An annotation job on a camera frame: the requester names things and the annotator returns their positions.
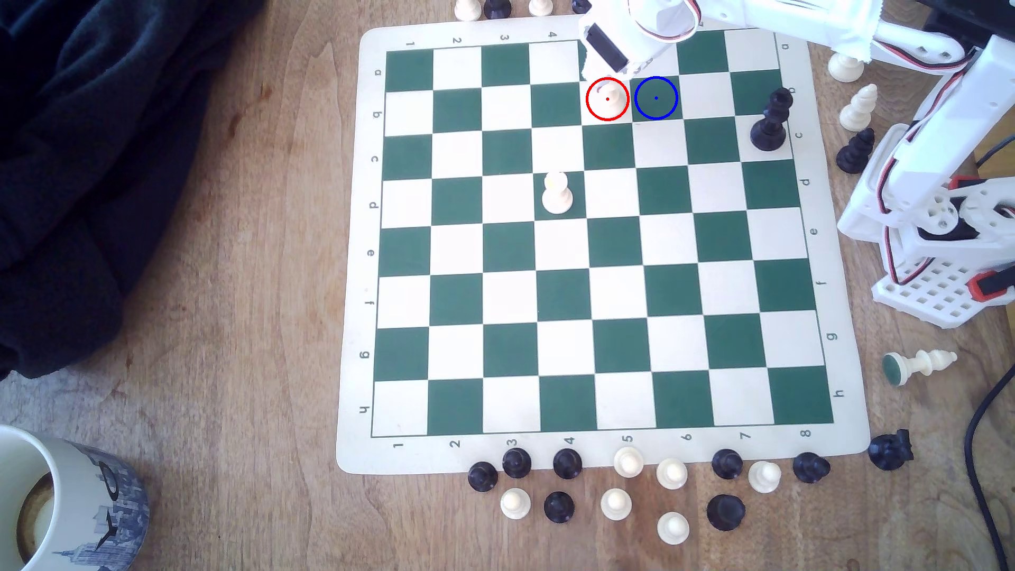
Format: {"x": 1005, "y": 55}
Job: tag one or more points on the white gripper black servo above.
{"x": 608, "y": 53}

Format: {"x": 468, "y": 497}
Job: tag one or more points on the white chess pawn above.
{"x": 515, "y": 503}
{"x": 557, "y": 197}
{"x": 468, "y": 8}
{"x": 845, "y": 66}
{"x": 541, "y": 5}
{"x": 615, "y": 504}
{"x": 764, "y": 476}
{"x": 673, "y": 527}
{"x": 672, "y": 473}
{"x": 609, "y": 101}
{"x": 629, "y": 461}

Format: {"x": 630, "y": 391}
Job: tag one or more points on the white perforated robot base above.
{"x": 928, "y": 297}

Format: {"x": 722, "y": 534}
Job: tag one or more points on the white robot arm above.
{"x": 793, "y": 24}

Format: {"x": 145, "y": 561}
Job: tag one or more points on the black chess queen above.
{"x": 769, "y": 131}

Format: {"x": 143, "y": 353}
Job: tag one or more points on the white chess bishop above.
{"x": 858, "y": 109}

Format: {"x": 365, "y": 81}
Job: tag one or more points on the black chess bishop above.
{"x": 856, "y": 152}

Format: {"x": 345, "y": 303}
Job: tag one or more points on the green white chess mat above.
{"x": 507, "y": 301}

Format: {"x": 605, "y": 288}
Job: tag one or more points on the white chess king green felt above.
{"x": 920, "y": 366}

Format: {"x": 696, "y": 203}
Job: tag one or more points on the black chess pawn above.
{"x": 727, "y": 463}
{"x": 725, "y": 511}
{"x": 567, "y": 463}
{"x": 559, "y": 507}
{"x": 810, "y": 467}
{"x": 516, "y": 461}
{"x": 482, "y": 477}

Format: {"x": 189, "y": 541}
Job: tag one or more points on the black chess knight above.
{"x": 890, "y": 450}

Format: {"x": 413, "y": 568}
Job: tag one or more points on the black device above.
{"x": 975, "y": 20}

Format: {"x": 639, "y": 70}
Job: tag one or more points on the red table clamp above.
{"x": 993, "y": 285}

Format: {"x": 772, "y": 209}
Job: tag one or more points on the dark fleece cloth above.
{"x": 79, "y": 158}

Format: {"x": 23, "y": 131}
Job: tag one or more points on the skyline print coffee mug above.
{"x": 87, "y": 492}

